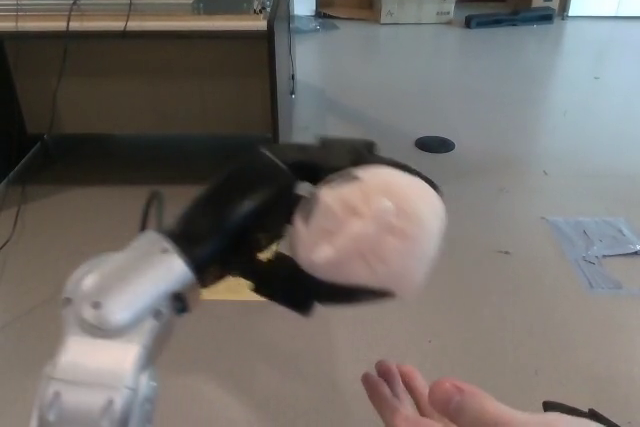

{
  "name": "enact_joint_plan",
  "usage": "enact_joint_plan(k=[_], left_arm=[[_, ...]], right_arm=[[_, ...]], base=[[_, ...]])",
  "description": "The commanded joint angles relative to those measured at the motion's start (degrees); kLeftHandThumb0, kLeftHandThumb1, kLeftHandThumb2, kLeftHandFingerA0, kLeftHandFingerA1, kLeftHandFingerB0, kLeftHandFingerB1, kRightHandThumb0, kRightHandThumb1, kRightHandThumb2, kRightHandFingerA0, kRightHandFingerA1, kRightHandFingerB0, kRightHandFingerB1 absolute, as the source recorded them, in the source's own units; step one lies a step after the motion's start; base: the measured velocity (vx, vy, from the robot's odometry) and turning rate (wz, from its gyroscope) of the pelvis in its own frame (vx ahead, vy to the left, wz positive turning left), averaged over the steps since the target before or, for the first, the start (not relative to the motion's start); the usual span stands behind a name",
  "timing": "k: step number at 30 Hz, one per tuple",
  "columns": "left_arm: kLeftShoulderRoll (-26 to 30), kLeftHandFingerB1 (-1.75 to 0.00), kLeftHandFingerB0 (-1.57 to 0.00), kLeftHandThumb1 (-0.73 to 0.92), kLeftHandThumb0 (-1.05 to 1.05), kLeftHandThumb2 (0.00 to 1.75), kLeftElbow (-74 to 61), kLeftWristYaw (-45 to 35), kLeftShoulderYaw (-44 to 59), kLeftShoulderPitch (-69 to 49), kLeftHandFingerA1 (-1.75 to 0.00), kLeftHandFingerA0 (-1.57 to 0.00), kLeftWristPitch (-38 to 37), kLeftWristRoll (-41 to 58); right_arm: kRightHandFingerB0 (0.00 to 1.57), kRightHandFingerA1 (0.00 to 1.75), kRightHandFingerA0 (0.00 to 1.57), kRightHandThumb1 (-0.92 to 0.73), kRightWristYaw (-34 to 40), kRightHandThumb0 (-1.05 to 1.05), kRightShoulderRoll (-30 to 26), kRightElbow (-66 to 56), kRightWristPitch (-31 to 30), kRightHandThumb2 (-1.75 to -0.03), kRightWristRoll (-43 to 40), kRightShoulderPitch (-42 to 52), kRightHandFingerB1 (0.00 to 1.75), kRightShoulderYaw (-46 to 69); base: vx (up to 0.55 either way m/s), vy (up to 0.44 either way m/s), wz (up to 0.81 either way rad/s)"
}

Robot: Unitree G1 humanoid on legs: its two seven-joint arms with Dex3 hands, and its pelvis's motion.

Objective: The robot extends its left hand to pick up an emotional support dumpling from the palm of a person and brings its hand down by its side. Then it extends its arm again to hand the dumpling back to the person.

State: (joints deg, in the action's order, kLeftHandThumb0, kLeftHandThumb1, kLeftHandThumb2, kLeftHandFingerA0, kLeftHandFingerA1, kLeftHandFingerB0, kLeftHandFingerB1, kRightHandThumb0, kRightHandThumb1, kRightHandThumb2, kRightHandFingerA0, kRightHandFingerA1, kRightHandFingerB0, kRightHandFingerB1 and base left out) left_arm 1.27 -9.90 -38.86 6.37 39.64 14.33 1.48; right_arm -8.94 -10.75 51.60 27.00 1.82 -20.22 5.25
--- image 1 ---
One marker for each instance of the pink plush dumpling with sunglasses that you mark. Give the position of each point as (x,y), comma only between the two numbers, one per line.
(370,232)

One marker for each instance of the wooden desk with dark sides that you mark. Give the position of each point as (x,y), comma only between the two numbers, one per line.
(150,82)

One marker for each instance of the person's bare hand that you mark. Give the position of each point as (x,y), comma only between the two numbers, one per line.
(450,407)

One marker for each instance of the black wristband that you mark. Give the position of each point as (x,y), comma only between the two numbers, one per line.
(575,412)

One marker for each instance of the clear plastic bag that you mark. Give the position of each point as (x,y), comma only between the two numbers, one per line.
(314,23)

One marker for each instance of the long black foam bar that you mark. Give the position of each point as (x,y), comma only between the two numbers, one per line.
(507,18)

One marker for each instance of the yellow paper sheet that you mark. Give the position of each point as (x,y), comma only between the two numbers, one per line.
(225,292)

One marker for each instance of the aluminium profile rails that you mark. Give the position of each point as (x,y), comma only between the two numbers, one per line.
(100,4)

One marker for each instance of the black round floor cover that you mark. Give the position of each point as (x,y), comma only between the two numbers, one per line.
(435,144)

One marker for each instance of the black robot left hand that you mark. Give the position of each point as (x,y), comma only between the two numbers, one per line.
(235,217)

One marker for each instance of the grey tape patch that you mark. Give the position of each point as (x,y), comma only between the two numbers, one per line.
(585,242)

